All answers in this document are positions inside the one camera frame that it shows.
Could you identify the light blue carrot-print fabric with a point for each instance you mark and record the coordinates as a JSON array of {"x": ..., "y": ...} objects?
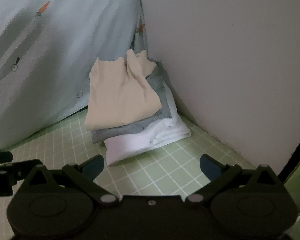
[{"x": 47, "y": 50}]

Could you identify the pink beige garment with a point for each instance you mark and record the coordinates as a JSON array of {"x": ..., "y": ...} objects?
[{"x": 118, "y": 90}]

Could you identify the grey folded garment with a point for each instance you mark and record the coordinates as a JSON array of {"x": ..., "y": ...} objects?
[{"x": 158, "y": 109}]

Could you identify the white folded garment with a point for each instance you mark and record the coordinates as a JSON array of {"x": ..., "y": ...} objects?
[{"x": 159, "y": 133}]

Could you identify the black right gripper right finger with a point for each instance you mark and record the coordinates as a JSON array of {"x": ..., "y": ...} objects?
[{"x": 221, "y": 177}]

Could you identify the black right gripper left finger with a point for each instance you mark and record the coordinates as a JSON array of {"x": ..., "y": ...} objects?
[{"x": 82, "y": 176}]

